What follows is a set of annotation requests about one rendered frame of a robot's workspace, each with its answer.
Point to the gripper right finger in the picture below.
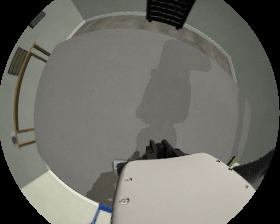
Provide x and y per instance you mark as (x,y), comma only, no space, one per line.
(169,152)

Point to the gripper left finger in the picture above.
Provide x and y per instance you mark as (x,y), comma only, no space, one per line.
(151,153)

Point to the grey clamp slide with handwheel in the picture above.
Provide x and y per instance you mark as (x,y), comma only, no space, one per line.
(160,150)

